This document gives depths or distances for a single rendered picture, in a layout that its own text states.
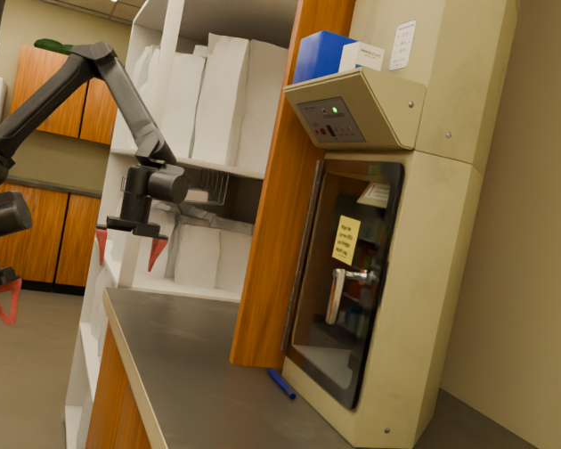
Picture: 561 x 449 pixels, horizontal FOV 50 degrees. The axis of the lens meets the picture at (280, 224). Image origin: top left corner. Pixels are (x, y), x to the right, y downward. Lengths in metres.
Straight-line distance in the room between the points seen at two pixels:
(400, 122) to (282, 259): 0.46
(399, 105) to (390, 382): 0.43
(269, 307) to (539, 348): 0.54
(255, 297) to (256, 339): 0.09
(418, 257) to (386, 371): 0.19
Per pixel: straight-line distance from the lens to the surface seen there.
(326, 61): 1.10
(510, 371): 1.37
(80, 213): 5.84
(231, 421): 1.01
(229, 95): 2.15
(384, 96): 0.93
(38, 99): 1.59
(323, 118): 1.11
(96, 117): 6.04
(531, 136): 1.42
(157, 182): 1.21
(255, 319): 1.28
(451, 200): 1.00
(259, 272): 1.26
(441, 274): 1.00
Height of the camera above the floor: 1.31
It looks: 3 degrees down
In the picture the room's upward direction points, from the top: 11 degrees clockwise
